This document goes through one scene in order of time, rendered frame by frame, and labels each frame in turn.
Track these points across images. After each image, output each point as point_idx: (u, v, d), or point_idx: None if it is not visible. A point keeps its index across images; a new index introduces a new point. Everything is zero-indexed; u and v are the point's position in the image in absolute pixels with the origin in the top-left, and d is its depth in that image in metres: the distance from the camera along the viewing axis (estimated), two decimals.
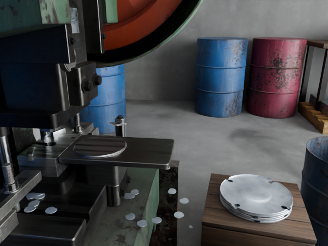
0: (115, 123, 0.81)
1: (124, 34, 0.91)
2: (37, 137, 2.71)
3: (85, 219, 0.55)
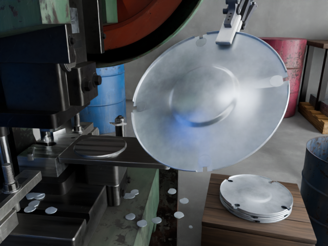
0: (115, 123, 0.81)
1: None
2: (37, 137, 2.71)
3: (85, 219, 0.55)
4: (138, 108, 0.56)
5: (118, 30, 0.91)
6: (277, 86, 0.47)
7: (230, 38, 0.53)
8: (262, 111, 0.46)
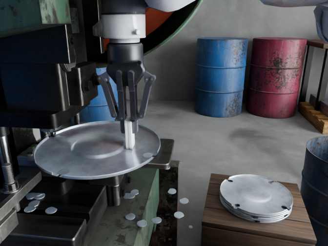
0: None
1: (154, 15, 0.88)
2: (37, 137, 2.71)
3: (85, 219, 0.55)
4: (55, 137, 0.72)
5: None
6: (145, 156, 0.62)
7: (134, 141, 0.68)
8: (124, 163, 0.60)
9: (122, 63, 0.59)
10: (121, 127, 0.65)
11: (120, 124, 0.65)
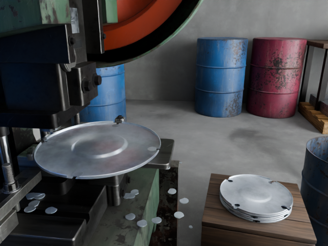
0: (115, 123, 0.81)
1: None
2: (37, 137, 2.71)
3: (85, 219, 0.55)
4: (48, 142, 0.69)
5: None
6: (151, 150, 0.65)
7: None
8: (134, 158, 0.62)
9: None
10: None
11: None
